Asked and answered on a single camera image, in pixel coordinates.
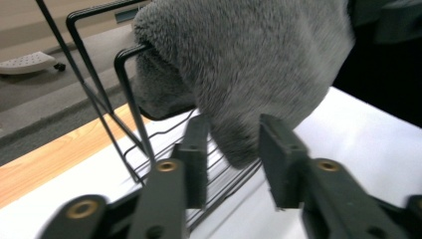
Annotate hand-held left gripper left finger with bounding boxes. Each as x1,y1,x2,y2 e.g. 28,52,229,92
170,114,212,211

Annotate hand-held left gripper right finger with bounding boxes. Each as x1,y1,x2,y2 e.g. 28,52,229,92
258,113,313,212

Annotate black wire rack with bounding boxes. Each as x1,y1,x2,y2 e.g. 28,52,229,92
34,0,264,234

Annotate white chair base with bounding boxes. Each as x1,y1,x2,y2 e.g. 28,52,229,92
0,51,67,77

